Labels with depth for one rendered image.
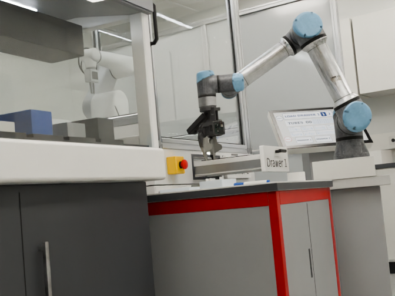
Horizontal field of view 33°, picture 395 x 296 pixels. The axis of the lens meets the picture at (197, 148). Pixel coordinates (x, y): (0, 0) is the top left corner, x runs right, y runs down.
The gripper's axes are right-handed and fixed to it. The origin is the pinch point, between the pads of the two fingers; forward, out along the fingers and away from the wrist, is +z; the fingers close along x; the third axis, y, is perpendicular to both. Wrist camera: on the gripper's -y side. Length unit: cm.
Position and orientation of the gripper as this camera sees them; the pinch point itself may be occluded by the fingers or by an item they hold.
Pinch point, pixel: (208, 157)
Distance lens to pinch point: 272.2
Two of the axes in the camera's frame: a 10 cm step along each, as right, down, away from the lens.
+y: 7.2, -1.2, -6.8
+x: 6.9, 0.0, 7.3
